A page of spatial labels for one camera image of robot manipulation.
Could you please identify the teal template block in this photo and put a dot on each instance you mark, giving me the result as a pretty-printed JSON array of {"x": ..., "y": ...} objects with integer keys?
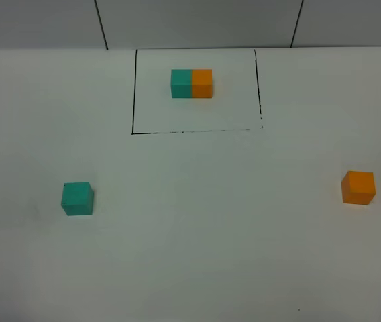
[{"x": 181, "y": 83}]

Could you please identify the orange template block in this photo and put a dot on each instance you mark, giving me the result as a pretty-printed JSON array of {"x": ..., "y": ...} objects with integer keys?
[{"x": 202, "y": 83}]

